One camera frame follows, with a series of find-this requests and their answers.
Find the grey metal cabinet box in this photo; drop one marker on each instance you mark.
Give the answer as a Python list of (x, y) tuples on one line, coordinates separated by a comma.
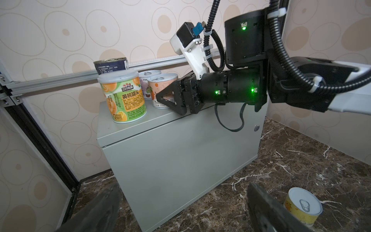
[(164, 162)]

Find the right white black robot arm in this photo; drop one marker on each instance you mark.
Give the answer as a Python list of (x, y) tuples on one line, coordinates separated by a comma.
[(253, 67)]

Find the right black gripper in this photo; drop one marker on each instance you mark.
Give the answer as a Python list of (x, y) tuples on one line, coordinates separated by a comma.
[(182, 94)]

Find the pink white small can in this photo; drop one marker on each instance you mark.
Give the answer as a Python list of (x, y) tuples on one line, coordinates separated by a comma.
[(144, 76)]

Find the back horizontal aluminium rail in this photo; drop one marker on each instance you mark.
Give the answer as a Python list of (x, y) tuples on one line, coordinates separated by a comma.
[(14, 90)]

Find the yellow label can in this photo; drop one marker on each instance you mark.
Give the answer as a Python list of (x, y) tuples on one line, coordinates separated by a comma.
[(303, 205)]

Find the dark blue tin can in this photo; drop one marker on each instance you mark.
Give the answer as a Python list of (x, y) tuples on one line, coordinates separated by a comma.
[(111, 65)]

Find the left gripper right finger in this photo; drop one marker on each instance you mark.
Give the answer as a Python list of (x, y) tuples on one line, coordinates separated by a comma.
[(269, 215)]

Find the green orange plastic-lid can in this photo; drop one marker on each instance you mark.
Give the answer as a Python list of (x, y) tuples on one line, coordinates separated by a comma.
[(124, 96)]

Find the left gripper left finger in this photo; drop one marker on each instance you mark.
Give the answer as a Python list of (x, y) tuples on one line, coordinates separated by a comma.
[(100, 215)]

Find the right black corner post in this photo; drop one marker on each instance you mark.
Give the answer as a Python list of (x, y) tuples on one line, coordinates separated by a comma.
[(282, 20)]

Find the left black corner post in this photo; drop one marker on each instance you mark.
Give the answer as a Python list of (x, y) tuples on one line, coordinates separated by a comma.
[(27, 123)]

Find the orange peach label can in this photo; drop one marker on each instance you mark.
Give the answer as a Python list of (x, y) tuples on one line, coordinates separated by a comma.
[(158, 83)]

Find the black corner post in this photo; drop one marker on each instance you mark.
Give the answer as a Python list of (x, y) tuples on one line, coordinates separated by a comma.
[(282, 20), (27, 123)]

